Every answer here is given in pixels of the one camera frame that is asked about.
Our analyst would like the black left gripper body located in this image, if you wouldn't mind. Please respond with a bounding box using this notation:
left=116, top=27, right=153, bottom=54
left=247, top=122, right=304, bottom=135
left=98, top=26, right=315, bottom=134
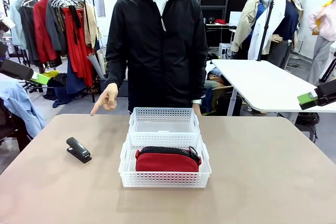
left=0, top=58, right=35, bottom=81

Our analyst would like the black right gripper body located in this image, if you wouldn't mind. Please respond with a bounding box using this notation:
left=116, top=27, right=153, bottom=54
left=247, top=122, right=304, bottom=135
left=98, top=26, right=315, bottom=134
left=316, top=79, right=336, bottom=107

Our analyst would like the red zippered pencil case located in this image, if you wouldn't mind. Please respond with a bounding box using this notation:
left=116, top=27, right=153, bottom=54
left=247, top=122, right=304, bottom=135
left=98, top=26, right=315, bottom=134
left=134, top=145, right=203, bottom=173

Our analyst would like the person's right hand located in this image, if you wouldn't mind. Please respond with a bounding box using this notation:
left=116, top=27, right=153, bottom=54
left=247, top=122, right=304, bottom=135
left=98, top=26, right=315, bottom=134
left=89, top=82, right=120, bottom=117

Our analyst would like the yellow bag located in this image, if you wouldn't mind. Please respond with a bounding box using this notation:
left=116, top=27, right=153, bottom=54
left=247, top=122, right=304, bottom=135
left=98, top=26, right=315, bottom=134
left=41, top=70, right=60, bottom=79

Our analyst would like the light blue draped shirt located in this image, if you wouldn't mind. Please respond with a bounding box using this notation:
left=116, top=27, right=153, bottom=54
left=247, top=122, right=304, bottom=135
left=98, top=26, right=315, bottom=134
left=0, top=79, right=47, bottom=138

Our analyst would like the dark grey hanging garment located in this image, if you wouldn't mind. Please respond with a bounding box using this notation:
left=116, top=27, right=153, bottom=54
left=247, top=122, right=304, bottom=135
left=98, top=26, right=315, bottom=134
left=19, top=4, right=40, bottom=65

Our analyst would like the red hanging dress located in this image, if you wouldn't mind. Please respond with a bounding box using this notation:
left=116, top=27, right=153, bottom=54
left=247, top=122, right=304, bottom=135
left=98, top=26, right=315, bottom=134
left=62, top=7, right=95, bottom=87

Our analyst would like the light blue hanging garment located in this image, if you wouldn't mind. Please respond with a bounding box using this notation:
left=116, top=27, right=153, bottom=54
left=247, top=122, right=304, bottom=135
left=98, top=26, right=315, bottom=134
left=9, top=0, right=28, bottom=50

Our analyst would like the red hanging jacket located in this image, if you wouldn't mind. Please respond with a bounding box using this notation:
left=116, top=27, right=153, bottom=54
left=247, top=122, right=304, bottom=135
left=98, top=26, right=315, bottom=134
left=33, top=0, right=60, bottom=63

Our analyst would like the white background table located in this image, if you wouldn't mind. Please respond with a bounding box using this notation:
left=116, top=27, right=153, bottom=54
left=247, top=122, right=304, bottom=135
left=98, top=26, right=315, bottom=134
left=211, top=58, right=325, bottom=113

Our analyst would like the grey hanging coat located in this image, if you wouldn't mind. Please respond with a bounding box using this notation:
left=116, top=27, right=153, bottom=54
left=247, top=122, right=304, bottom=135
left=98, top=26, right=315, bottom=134
left=45, top=0, right=68, bottom=55

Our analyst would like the white rolled paper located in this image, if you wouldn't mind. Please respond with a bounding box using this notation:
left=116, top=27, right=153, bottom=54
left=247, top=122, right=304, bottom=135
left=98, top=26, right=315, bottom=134
left=87, top=52, right=107, bottom=79

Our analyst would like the black clothes rack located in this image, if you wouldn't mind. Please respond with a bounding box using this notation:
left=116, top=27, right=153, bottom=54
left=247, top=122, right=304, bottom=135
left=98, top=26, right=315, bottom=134
left=6, top=0, right=97, bottom=103

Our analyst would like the bystander in pink top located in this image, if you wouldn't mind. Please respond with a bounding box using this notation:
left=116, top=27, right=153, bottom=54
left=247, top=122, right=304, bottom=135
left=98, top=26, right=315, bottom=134
left=306, top=0, right=336, bottom=86

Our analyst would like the beige hanging garment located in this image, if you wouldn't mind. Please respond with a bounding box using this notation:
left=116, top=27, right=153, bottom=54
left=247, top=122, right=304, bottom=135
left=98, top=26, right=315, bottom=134
left=83, top=2, right=100, bottom=49

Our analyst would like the mannequin with navy shirt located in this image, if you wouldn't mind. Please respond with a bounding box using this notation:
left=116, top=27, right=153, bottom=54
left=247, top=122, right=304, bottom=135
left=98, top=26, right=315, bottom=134
left=267, top=0, right=300, bottom=69

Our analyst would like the black stapler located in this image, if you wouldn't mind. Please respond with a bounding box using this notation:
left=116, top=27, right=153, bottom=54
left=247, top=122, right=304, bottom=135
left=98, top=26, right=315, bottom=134
left=66, top=136, right=93, bottom=165

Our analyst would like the black tripod pole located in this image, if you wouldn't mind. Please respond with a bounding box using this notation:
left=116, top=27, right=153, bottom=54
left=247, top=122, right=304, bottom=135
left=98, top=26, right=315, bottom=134
left=256, top=0, right=275, bottom=62

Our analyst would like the mannequin with white coat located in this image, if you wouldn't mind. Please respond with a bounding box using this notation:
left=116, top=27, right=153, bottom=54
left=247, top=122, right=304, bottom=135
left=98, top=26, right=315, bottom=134
left=247, top=0, right=287, bottom=61

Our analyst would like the mannequin with beige coat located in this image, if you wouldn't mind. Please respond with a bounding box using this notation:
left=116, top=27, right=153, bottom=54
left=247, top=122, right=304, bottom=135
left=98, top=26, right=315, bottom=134
left=230, top=0, right=266, bottom=61

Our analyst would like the person in black jacket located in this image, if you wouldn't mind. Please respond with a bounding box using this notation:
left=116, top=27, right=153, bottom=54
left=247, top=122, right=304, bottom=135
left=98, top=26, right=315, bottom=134
left=104, top=0, right=208, bottom=116

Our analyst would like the white perforated plastic basket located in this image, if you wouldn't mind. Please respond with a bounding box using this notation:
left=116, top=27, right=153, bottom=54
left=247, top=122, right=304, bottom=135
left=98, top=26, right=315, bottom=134
left=128, top=106, right=202, bottom=141
left=118, top=132, right=213, bottom=189

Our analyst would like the white t-shirt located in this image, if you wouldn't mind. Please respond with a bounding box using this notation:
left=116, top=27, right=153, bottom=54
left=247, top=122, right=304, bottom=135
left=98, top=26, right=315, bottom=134
left=149, top=0, right=173, bottom=17

